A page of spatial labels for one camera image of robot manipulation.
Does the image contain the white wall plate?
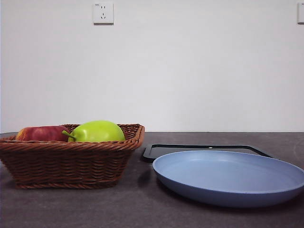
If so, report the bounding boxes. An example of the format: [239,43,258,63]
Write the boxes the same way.
[297,2,304,24]

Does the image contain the green apple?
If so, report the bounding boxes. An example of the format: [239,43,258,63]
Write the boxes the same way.
[62,120,126,143]

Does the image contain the black cutting board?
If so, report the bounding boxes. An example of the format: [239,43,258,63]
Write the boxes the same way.
[142,143,274,163]

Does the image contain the red apple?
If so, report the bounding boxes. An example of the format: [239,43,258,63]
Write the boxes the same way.
[15,125,71,143]

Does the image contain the blue round plate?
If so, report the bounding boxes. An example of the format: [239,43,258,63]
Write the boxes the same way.
[152,150,304,209]

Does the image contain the brown wicker basket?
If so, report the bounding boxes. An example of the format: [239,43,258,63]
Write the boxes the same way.
[0,123,145,190]

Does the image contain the white wall socket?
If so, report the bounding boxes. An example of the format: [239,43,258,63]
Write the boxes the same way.
[93,2,114,25]

